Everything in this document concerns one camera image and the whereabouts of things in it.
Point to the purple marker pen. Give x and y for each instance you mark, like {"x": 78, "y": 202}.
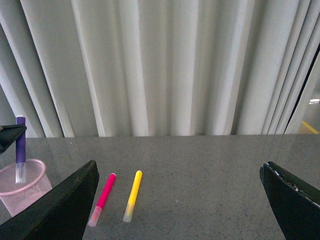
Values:
{"x": 20, "y": 159}

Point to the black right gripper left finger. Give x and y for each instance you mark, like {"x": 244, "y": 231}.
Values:
{"x": 61, "y": 214}

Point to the yellow marker pen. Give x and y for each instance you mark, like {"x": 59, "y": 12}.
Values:
{"x": 132, "y": 197}

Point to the pink mesh pen cup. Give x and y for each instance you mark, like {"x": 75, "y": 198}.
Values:
{"x": 16, "y": 197}

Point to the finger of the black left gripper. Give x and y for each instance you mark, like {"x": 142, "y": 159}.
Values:
{"x": 9, "y": 134}

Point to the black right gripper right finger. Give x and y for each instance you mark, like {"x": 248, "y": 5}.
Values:
{"x": 294, "y": 202}

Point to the white pleated curtain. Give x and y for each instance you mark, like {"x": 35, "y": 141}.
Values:
{"x": 110, "y": 68}

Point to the pink marker pen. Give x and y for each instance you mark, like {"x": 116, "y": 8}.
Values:
{"x": 102, "y": 200}

